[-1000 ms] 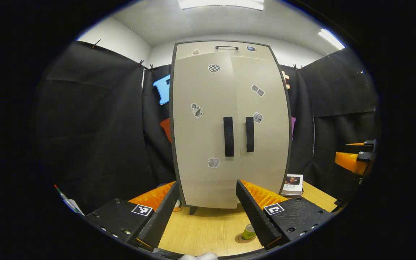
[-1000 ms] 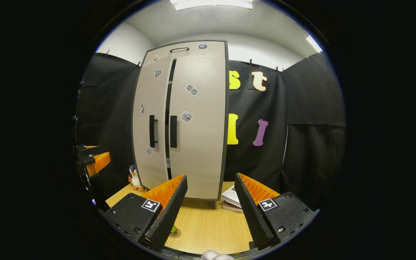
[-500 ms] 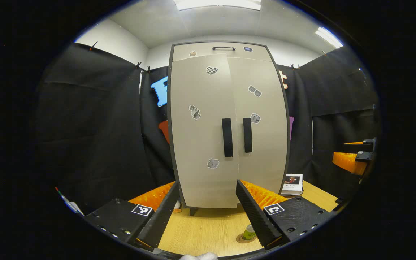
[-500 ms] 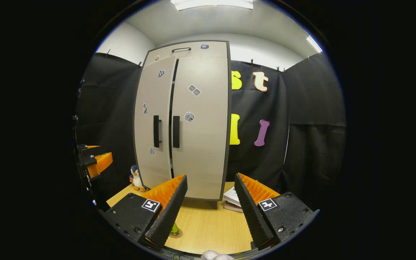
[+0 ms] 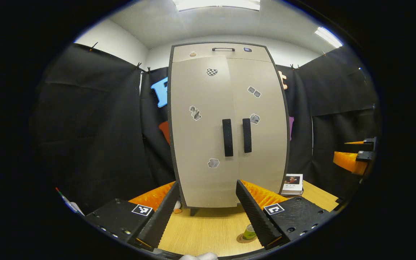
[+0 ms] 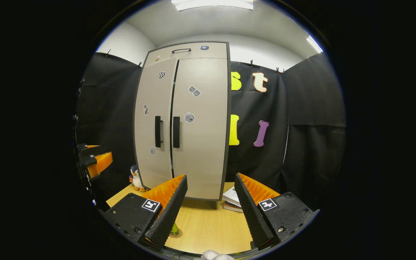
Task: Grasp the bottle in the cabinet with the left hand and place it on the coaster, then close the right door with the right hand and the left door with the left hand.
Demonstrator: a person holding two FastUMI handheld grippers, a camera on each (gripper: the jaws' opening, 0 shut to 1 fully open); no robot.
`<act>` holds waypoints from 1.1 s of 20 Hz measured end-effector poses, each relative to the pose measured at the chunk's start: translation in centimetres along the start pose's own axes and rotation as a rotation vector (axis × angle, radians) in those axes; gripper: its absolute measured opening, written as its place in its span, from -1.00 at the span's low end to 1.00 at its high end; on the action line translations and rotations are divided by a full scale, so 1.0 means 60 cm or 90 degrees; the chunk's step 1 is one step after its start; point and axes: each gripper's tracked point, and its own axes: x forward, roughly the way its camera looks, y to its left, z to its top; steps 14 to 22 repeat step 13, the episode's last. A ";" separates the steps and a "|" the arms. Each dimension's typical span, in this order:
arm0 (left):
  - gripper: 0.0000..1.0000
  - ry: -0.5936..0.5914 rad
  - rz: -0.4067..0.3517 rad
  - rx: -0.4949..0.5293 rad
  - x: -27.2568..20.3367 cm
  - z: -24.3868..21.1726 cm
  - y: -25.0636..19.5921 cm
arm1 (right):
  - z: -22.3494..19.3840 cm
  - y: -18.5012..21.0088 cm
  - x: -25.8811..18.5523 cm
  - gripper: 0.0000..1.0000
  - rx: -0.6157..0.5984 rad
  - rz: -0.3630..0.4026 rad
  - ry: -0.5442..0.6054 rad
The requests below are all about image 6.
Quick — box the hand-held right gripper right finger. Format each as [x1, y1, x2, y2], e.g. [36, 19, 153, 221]
[234, 173, 320, 252]

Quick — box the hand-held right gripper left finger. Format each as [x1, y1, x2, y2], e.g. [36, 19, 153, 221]
[100, 174, 188, 250]

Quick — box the grey cabinet door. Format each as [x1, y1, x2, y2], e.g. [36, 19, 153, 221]
[135, 58, 178, 190]
[171, 57, 229, 201]

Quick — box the grey cabinet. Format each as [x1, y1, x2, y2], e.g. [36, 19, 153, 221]
[133, 41, 231, 209]

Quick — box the grey cabinet drawer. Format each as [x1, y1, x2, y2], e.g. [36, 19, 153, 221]
[144, 42, 228, 67]

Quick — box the brown book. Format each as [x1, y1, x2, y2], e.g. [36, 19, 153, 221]
[223, 202, 244, 213]

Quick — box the penguin toy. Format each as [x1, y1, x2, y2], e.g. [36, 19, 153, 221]
[129, 165, 146, 192]

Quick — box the black backdrop cloth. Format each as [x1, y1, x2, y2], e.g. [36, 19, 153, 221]
[75, 52, 346, 213]

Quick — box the small ceiling light panel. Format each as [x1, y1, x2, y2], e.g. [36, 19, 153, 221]
[305, 35, 323, 53]

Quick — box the large ceiling light panel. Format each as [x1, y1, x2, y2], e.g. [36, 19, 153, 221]
[170, 0, 254, 11]

